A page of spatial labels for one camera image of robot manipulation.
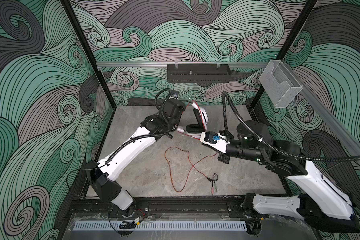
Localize black headphone cable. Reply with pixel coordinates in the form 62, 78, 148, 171
206, 172, 219, 196

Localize white black headphones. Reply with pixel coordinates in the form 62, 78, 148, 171
177, 101, 209, 140

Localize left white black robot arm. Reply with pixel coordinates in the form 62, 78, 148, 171
85, 89, 186, 217

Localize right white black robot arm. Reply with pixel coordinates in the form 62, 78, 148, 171
200, 92, 360, 233

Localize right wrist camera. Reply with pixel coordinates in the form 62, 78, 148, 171
200, 131, 230, 153

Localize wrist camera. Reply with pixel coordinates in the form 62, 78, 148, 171
200, 131, 230, 153
169, 90, 180, 100

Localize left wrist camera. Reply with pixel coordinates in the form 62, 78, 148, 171
169, 90, 180, 100

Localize black perforated wall tray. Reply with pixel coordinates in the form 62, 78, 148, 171
167, 64, 232, 85

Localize aluminium rail back wall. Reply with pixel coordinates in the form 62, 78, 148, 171
96, 61, 268, 69

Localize aluminium rail wall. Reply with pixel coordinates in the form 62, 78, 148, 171
284, 64, 360, 156
96, 61, 268, 69

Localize clear plastic wall bin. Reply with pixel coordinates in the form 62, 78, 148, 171
259, 60, 303, 109

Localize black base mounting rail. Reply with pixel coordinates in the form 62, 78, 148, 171
68, 196, 307, 218

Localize aluminium rail right wall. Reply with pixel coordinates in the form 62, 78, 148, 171
284, 64, 360, 156

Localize white slotted cable duct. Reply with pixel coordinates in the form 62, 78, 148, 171
72, 220, 247, 232

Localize black frame post left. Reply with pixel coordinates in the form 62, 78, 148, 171
60, 0, 117, 111

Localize black frame post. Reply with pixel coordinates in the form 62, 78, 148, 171
249, 0, 317, 111
60, 0, 117, 111

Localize black frame post right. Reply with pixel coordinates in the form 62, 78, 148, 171
249, 0, 317, 111

